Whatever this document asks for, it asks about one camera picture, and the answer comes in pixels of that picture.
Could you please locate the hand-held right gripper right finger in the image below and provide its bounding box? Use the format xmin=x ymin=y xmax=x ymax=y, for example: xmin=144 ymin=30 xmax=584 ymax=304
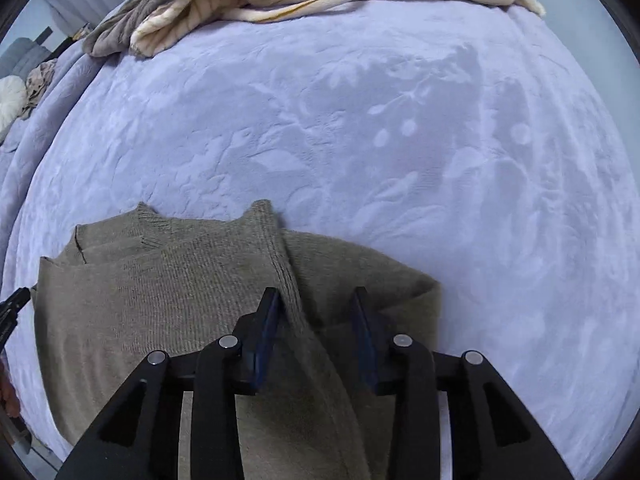
xmin=350 ymin=287 xmax=576 ymax=480

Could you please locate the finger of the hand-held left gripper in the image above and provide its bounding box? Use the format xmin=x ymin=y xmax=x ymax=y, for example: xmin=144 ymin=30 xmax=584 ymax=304
xmin=0 ymin=287 xmax=32 ymax=348

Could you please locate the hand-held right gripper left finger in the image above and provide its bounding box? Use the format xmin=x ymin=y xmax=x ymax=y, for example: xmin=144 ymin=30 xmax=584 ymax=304
xmin=54 ymin=287 xmax=281 ymax=480

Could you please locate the olive brown knit sweater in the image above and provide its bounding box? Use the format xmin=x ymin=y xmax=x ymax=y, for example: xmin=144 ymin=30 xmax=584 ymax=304
xmin=31 ymin=199 xmax=443 ymax=480

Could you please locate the person's left forearm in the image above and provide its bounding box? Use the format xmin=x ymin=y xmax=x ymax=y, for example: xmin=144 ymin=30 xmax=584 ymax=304
xmin=0 ymin=355 xmax=22 ymax=418

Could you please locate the lavender embossed blanket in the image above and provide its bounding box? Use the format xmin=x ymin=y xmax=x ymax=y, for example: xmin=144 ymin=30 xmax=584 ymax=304
xmin=0 ymin=0 xmax=640 ymax=480

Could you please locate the round cream pleated cushion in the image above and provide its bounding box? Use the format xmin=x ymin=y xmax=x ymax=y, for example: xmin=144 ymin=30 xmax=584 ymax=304
xmin=0 ymin=76 xmax=27 ymax=132

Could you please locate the small crumpled beige cloth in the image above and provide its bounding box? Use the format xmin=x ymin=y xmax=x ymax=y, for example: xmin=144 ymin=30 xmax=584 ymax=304
xmin=20 ymin=58 xmax=59 ymax=121

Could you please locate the grey quilted sofa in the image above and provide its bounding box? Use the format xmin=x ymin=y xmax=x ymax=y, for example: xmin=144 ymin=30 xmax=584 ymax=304
xmin=0 ymin=36 xmax=53 ymax=80

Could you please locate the grey brown fleece garment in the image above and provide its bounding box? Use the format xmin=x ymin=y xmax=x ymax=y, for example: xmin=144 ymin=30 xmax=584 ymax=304
xmin=82 ymin=0 xmax=201 ymax=59

